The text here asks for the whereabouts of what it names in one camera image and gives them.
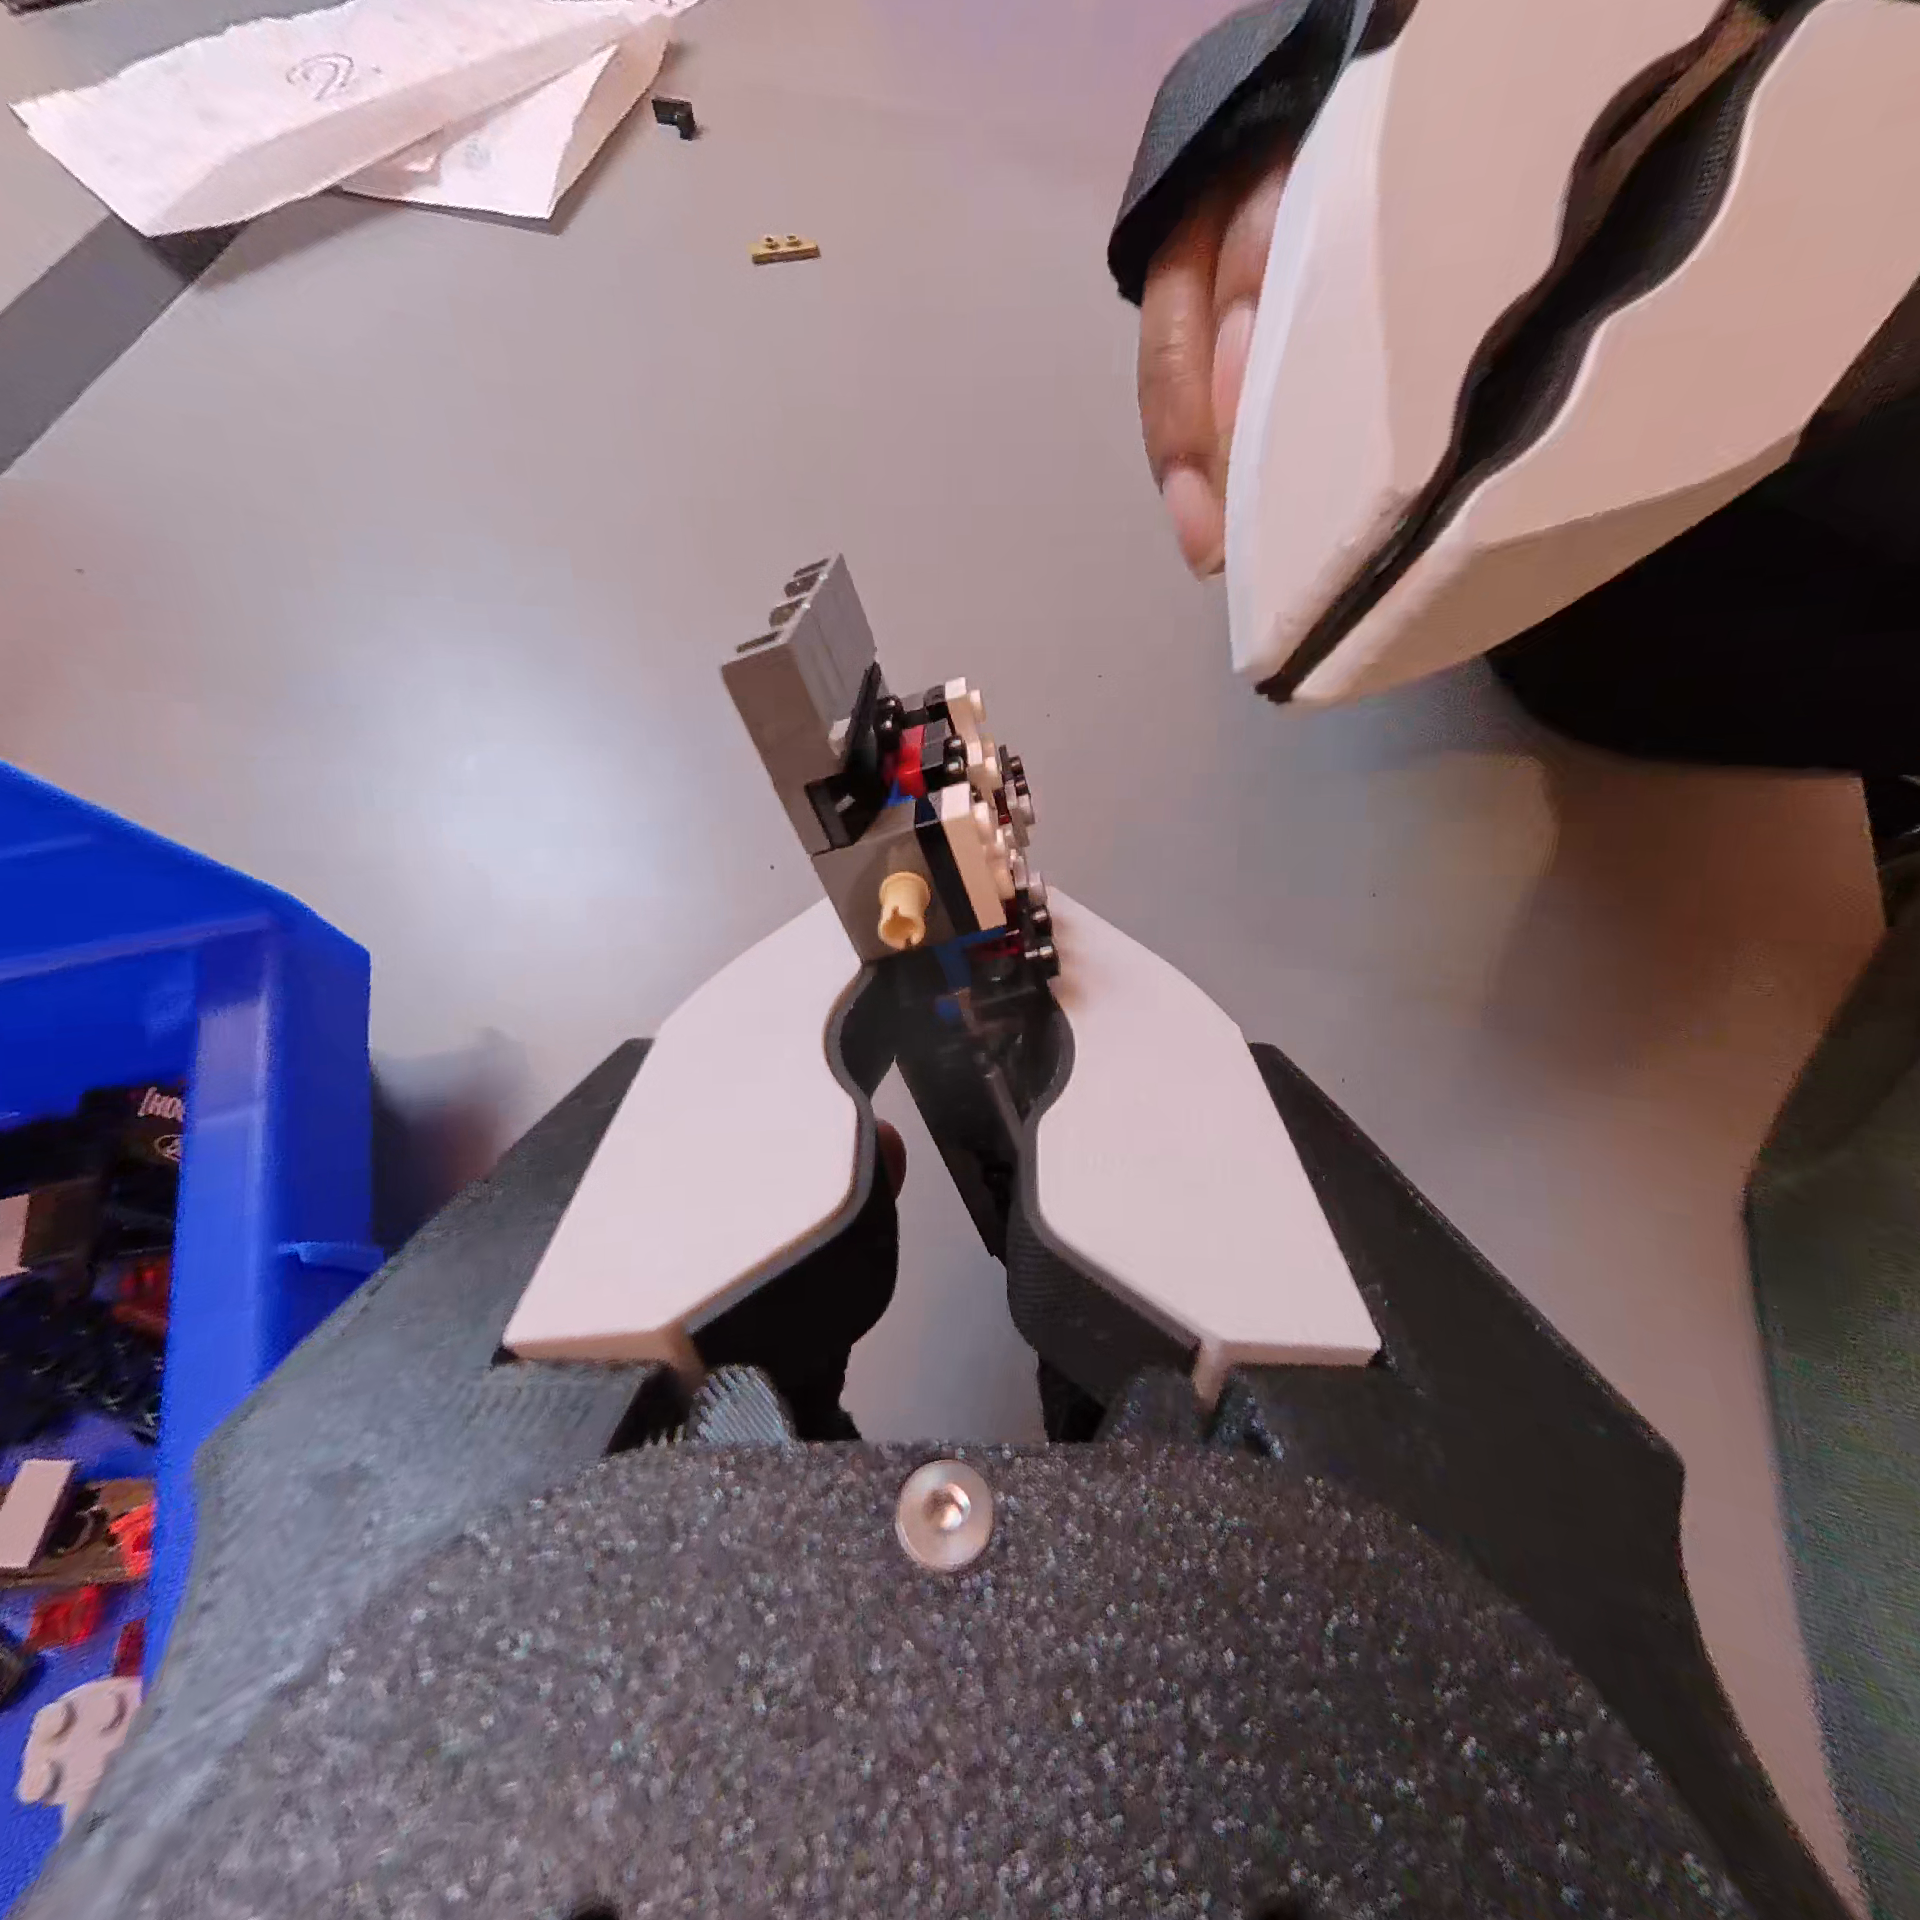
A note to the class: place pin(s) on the white paper sheets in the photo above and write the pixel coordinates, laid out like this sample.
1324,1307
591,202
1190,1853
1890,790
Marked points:
300,122

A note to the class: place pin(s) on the small brown lego piece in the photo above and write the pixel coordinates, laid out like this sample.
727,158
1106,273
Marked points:
788,248

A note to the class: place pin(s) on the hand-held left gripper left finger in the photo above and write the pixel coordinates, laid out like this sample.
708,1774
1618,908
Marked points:
708,1187

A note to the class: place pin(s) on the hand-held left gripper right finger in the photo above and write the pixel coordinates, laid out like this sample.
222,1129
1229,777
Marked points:
1188,1187

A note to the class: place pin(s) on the lego car model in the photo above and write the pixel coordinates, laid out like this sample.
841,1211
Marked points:
826,721

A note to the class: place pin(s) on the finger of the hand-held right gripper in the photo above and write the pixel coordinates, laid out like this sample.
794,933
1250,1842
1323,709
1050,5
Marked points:
1412,269
1741,331

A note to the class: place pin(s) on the small black lego piece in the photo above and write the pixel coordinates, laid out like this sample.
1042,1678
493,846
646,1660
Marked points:
676,122

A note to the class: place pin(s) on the blue plastic bin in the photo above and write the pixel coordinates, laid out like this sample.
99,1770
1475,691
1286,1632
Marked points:
241,989

